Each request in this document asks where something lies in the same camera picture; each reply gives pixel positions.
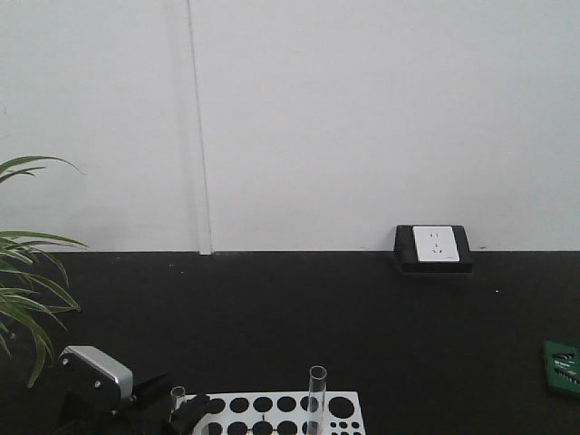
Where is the black and white power socket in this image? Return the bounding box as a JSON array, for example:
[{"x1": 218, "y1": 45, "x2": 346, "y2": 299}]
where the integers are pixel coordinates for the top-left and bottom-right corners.
[{"x1": 394, "y1": 225, "x2": 474, "y2": 274}]

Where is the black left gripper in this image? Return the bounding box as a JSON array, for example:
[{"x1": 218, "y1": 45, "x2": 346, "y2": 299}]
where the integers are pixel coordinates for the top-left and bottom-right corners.
[{"x1": 53, "y1": 374, "x2": 210, "y2": 435}]

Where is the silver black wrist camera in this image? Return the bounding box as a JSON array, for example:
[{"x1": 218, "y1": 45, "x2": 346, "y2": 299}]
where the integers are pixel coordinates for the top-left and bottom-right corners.
[{"x1": 59, "y1": 345, "x2": 133, "y2": 411}]

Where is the short glass test tube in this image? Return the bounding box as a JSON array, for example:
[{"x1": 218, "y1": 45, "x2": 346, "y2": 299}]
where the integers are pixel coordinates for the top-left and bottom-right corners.
[{"x1": 170, "y1": 385, "x2": 187, "y2": 414}]

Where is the green leafy potted plant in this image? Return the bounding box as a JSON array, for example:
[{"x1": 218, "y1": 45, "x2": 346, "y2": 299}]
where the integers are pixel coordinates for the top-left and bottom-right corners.
[{"x1": 0, "y1": 156, "x2": 90, "y2": 389}]

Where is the tall glass test tube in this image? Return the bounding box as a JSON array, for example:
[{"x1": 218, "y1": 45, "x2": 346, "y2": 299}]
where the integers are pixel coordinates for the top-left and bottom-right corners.
[{"x1": 306, "y1": 365, "x2": 327, "y2": 435}]

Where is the green tool case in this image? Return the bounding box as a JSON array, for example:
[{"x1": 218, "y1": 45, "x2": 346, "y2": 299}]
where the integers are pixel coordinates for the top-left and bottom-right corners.
[{"x1": 542, "y1": 341, "x2": 579, "y2": 400}]

